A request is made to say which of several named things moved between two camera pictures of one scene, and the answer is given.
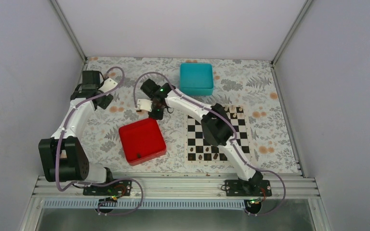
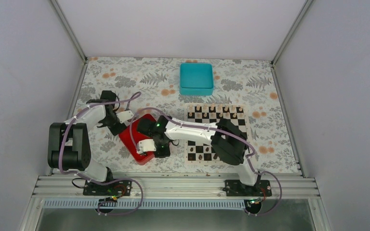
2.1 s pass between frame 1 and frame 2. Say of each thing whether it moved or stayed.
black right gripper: moved
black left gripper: moved
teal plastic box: stayed
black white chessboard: stayed
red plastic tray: stayed
